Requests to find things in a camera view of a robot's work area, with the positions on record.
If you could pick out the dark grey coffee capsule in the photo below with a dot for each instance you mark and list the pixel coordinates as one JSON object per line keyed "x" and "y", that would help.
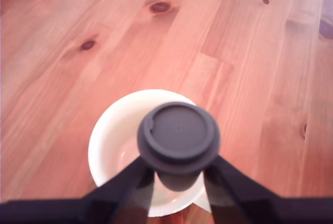
{"x": 179, "y": 135}

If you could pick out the floral printed white mug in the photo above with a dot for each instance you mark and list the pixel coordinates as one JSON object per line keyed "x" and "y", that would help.
{"x": 117, "y": 130}

